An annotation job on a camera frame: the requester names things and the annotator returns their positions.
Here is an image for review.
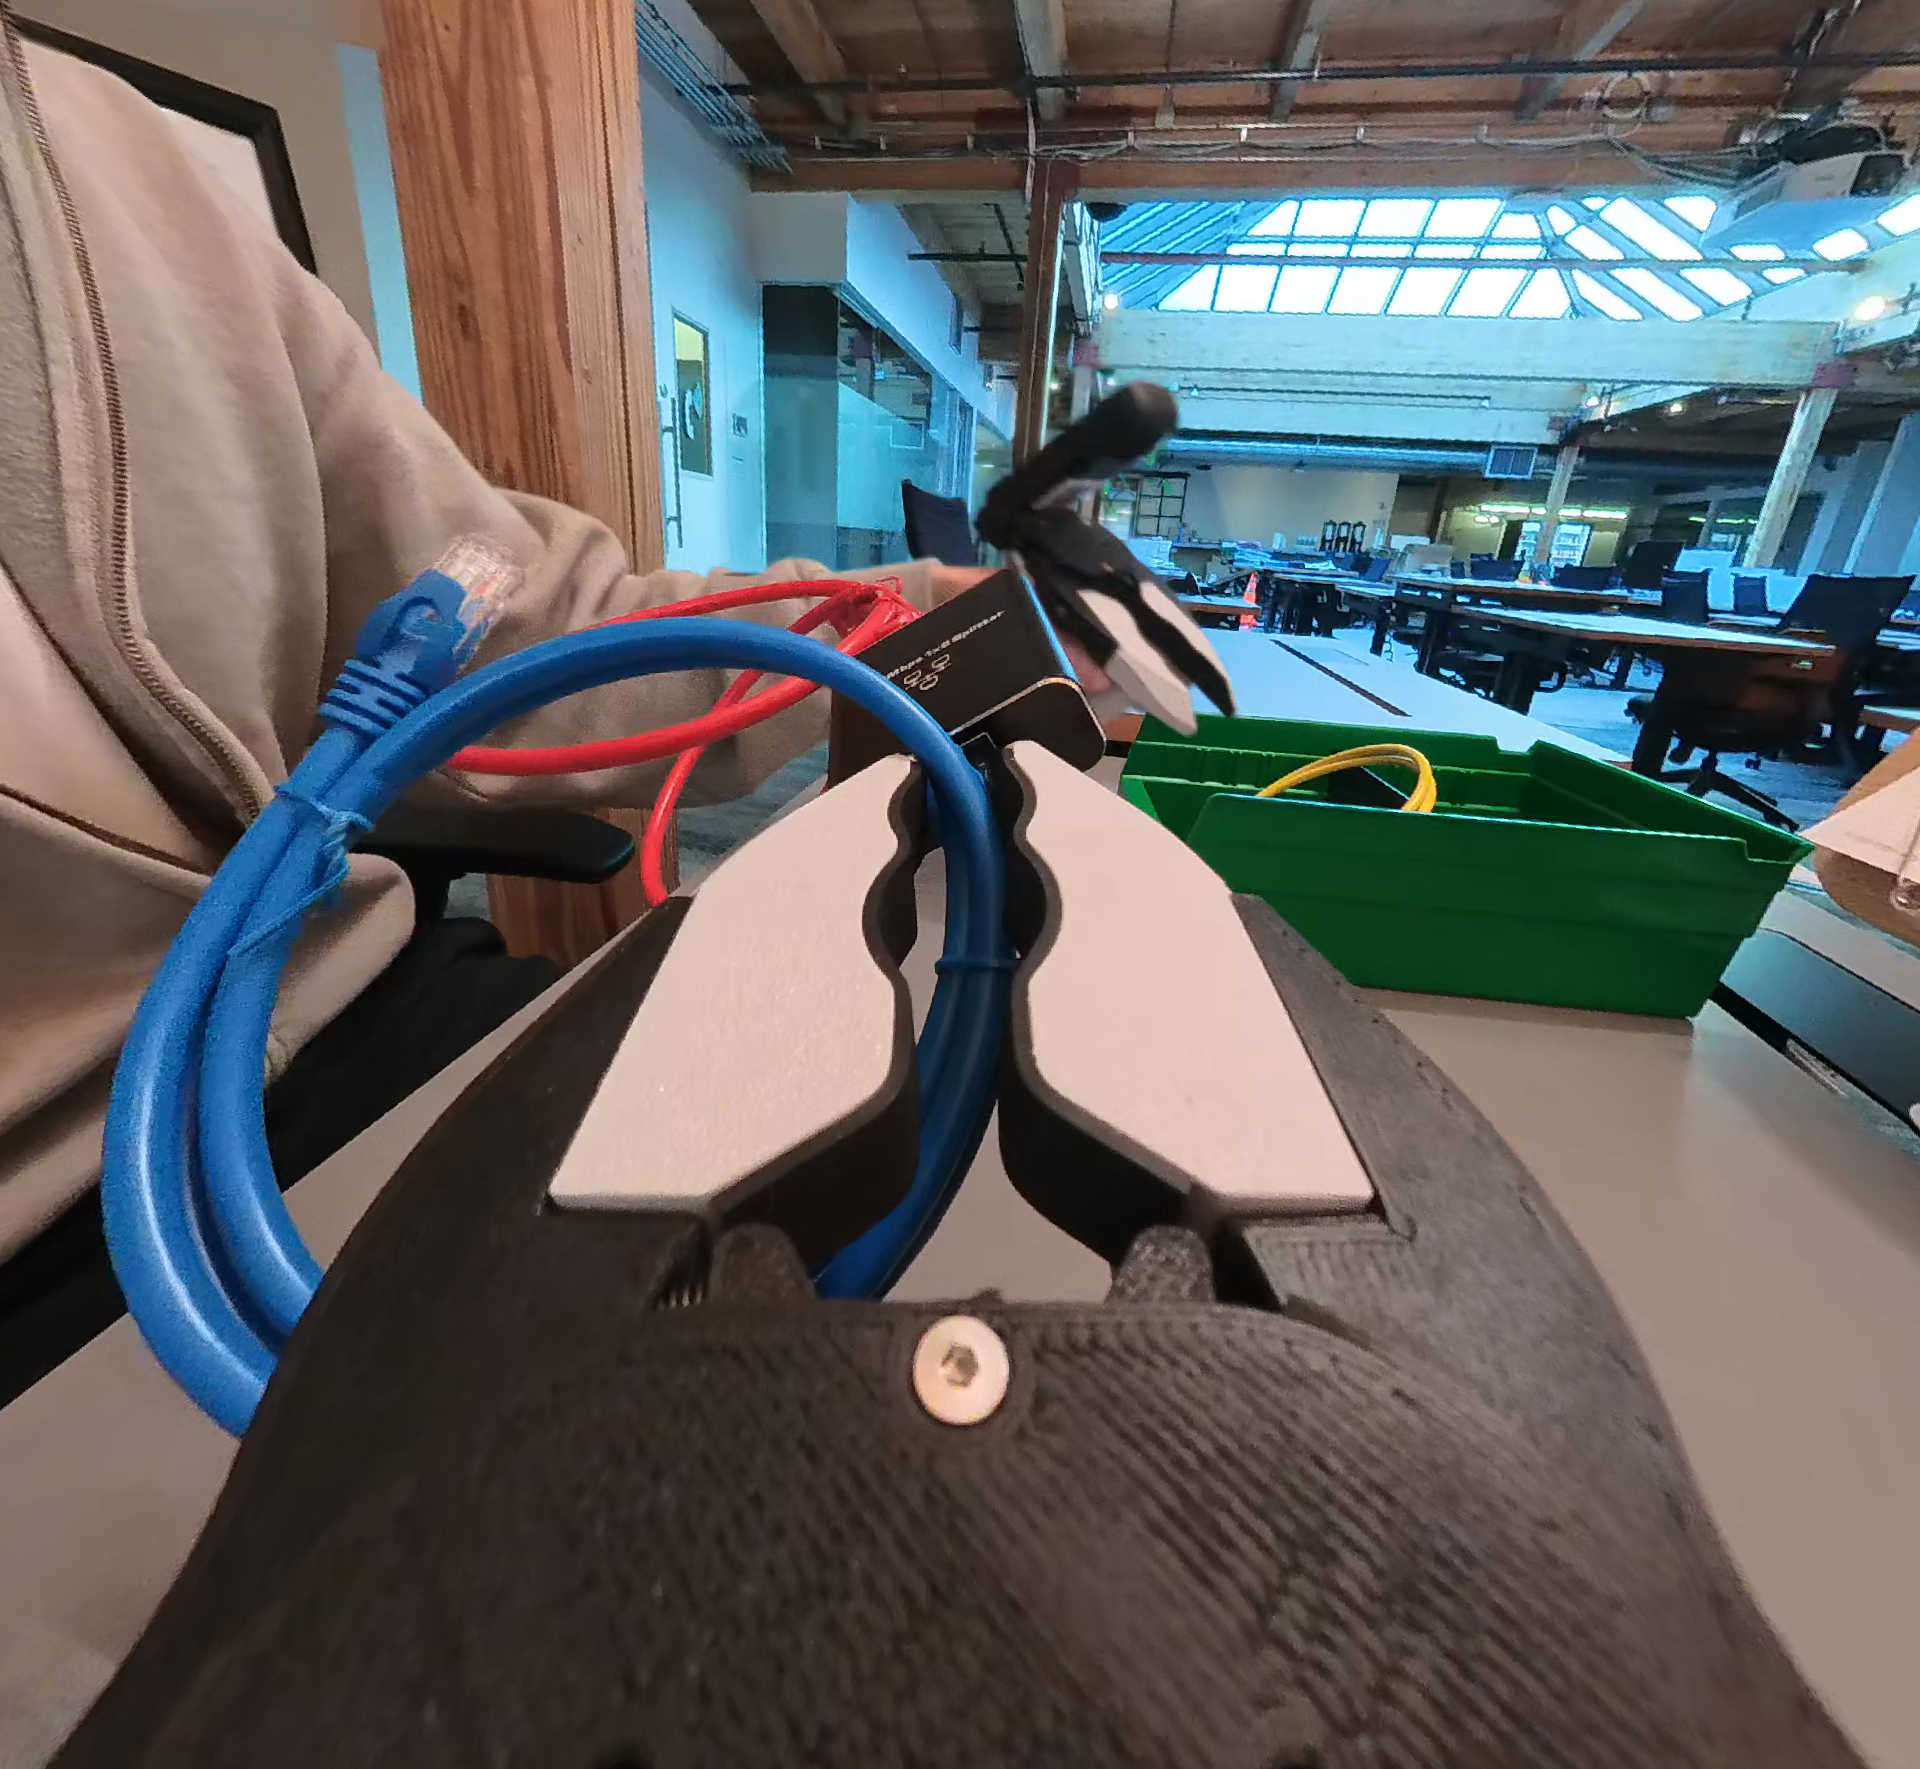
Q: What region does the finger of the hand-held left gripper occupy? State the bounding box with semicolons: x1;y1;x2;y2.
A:
1072;585;1204;741

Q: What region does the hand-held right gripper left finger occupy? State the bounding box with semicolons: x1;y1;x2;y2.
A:
545;752;929;1267

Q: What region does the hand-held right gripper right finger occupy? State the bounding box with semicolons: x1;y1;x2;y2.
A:
993;742;1381;1267

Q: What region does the black ethernet splitter box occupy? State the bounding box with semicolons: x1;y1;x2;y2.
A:
829;568;1113;780

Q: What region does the red ethernet cable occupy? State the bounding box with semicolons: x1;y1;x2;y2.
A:
442;576;923;909

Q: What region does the yellow cable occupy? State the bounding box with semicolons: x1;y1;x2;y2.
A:
1257;745;1439;815

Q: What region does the green plastic bin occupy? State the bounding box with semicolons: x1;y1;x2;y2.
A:
1117;711;1816;1024

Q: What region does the blue ethernet cable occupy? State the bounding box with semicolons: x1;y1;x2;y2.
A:
101;532;1025;1442

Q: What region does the person's left forearm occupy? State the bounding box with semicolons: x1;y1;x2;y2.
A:
321;351;962;812

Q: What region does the wood-edged office table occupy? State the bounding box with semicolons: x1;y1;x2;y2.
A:
1102;625;1652;768
1456;604;1845;780

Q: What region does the wooden support pillar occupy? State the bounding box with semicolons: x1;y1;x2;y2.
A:
348;0;672;969

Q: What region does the wooden instruction board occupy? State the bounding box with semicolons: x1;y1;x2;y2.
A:
1808;731;1920;953

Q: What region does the ceiling projector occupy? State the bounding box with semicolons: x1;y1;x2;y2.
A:
1702;148;1920;264

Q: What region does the black framed wall poster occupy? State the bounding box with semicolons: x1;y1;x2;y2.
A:
0;10;319;277

